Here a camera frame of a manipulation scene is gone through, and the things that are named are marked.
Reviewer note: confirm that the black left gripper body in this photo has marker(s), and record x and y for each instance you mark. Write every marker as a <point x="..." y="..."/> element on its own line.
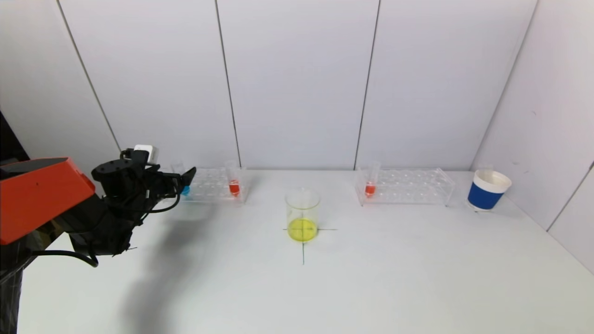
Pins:
<point x="164" y="184"/>

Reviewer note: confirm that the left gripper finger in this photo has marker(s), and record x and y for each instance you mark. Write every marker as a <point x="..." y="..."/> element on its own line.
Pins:
<point x="189" y="176"/>

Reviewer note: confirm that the blue pigment test tube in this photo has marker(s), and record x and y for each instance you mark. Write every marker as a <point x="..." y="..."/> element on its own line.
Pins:
<point x="177" y="169"/>

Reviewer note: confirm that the yellow pigment test tube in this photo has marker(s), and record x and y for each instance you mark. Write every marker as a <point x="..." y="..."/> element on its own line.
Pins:
<point x="485" y="168"/>

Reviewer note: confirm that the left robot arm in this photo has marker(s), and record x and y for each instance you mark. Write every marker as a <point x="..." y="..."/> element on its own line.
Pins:
<point x="37" y="195"/>

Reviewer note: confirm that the clear acrylic test tube rack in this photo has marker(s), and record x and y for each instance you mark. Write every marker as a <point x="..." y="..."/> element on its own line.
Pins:
<point x="408" y="192"/>
<point x="213" y="192"/>

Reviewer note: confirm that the red pigment test tube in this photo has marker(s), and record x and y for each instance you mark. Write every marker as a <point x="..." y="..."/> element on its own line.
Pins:
<point x="234" y="188"/>
<point x="369" y="189"/>

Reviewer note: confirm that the clear glass beaker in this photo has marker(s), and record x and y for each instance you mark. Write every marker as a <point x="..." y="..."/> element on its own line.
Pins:
<point x="302" y="229"/>

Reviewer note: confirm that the blue paper cup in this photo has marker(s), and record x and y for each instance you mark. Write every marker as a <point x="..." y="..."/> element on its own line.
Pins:
<point x="483" y="195"/>

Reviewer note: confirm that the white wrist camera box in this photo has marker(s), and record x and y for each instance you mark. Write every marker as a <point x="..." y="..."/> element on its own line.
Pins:
<point x="147" y="152"/>

